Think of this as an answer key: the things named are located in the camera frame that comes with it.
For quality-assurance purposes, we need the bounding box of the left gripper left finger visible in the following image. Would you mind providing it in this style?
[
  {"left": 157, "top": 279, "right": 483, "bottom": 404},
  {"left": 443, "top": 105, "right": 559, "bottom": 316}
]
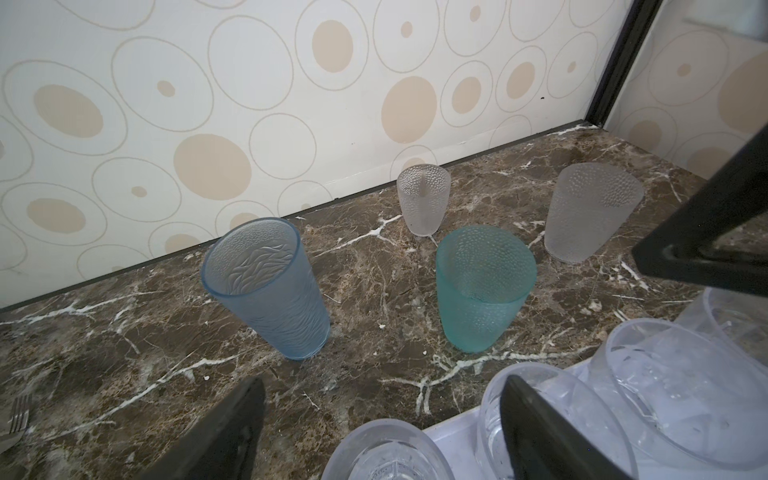
[{"left": 140, "top": 376, "right": 266, "bottom": 479}]

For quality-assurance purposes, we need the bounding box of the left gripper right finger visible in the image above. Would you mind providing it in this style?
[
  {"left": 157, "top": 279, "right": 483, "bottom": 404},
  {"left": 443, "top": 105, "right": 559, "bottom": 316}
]
[{"left": 500, "top": 375, "right": 630, "bottom": 479}]

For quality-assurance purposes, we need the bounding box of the clear faceted glass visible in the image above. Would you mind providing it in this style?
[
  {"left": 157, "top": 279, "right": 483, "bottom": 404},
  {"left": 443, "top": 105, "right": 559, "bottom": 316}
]
[
  {"left": 476, "top": 362, "right": 638, "bottom": 479},
  {"left": 322, "top": 418, "right": 454, "bottom": 480},
  {"left": 675, "top": 287, "right": 767, "bottom": 371},
  {"left": 588, "top": 319, "right": 767, "bottom": 471}
]

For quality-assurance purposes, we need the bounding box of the tall blue plastic tumbler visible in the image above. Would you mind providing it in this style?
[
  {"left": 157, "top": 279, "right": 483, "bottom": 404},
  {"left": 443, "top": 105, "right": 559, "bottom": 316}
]
[{"left": 201, "top": 217, "right": 331, "bottom": 360}]

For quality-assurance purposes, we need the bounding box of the frosted dimpled tall cup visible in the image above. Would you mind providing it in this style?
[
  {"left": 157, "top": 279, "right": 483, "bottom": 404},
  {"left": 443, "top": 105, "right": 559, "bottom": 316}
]
[{"left": 544, "top": 162, "right": 644, "bottom": 264}]

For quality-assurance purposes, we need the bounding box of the frosted dimpled small cup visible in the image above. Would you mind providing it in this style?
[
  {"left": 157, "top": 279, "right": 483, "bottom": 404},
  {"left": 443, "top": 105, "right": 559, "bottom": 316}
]
[{"left": 396, "top": 164, "right": 451, "bottom": 237}]

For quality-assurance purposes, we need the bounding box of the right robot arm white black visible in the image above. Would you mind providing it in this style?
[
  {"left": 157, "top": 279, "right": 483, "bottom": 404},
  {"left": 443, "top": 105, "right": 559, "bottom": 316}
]
[{"left": 632, "top": 128, "right": 767, "bottom": 297}]

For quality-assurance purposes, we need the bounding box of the teal dimpled plastic tumbler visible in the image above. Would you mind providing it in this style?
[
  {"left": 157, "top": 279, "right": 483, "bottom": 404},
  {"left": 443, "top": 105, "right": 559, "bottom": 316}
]
[{"left": 436, "top": 225, "right": 537, "bottom": 353}]

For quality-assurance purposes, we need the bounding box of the metal fork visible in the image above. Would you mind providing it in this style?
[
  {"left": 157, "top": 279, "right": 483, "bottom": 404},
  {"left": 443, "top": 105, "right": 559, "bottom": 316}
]
[{"left": 0, "top": 394, "right": 31, "bottom": 454}]

